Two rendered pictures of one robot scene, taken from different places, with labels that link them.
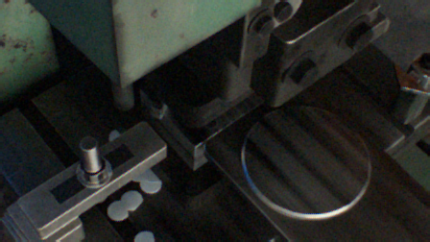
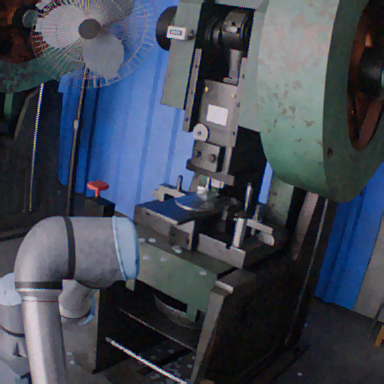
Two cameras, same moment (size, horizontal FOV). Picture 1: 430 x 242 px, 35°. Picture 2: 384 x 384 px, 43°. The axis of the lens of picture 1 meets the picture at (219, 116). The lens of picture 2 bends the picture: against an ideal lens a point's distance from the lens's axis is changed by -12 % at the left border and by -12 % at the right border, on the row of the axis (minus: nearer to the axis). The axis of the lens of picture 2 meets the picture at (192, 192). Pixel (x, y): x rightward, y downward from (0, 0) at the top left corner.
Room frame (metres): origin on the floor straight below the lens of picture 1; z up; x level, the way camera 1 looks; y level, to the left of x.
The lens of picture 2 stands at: (-0.01, -1.67, 1.33)
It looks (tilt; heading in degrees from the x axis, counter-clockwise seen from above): 17 degrees down; 78
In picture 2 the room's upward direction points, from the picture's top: 10 degrees clockwise
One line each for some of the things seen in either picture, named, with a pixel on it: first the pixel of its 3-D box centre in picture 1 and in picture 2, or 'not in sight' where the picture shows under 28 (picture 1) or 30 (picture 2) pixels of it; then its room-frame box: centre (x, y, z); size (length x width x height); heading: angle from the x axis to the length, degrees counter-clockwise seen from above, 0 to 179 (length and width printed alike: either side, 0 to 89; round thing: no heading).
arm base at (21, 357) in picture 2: not in sight; (19, 335); (-0.18, -0.54, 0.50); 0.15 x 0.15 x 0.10
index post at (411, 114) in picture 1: (417, 87); (239, 230); (0.46, -0.21, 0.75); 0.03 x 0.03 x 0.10; 44
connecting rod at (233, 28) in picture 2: not in sight; (241, 55); (0.43, 0.00, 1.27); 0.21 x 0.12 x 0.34; 44
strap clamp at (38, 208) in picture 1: (85, 176); (176, 188); (0.31, 0.12, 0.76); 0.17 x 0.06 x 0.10; 134
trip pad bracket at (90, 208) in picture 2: not in sight; (98, 224); (0.05, 0.06, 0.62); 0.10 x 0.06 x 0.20; 134
